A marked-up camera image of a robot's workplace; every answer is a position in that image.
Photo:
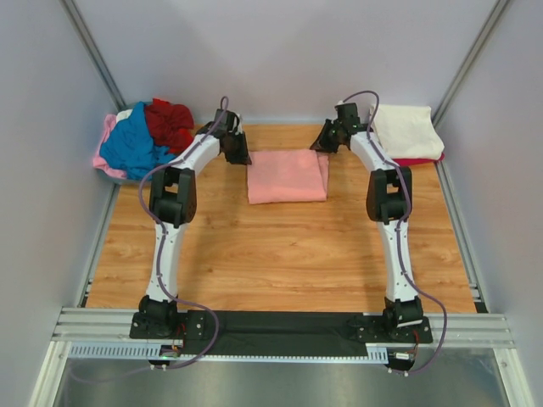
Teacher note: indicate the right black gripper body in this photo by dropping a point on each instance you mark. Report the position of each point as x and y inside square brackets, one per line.
[328, 140]

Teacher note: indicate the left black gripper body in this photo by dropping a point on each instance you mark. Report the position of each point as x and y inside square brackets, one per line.
[237, 153]

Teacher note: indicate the salmon pink t-shirt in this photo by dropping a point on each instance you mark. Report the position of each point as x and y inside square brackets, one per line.
[287, 176]

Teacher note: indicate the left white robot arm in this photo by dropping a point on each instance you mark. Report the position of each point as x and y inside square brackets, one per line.
[172, 205]

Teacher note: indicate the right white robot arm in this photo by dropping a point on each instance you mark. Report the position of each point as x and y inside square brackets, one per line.
[388, 204]

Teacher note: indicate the dark red t-shirt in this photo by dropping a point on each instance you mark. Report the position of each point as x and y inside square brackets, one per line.
[170, 125]

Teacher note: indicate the folded white t-shirt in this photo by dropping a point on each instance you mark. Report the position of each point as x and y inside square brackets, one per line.
[406, 132]

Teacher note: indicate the folded magenta t-shirt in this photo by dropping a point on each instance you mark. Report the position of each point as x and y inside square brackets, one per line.
[417, 161]

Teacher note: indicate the blue t-shirt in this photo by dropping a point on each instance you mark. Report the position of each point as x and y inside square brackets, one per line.
[130, 148]

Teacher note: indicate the white t-shirt in basket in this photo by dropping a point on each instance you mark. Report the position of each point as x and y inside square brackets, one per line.
[123, 115]

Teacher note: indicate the left corner aluminium post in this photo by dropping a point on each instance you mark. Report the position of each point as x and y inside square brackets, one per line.
[83, 32]

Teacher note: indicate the corner aluminium post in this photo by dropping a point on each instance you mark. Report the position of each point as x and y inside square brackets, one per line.
[83, 32]
[486, 31]

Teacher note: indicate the right corner aluminium post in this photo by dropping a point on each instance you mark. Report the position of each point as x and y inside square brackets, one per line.
[486, 31]

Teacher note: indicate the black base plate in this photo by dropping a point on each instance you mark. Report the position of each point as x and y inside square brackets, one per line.
[277, 334]

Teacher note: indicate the aluminium frame rail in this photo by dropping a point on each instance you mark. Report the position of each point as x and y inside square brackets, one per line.
[113, 325]

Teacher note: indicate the white slotted cable duct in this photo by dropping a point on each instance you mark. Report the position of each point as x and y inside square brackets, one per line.
[148, 351]

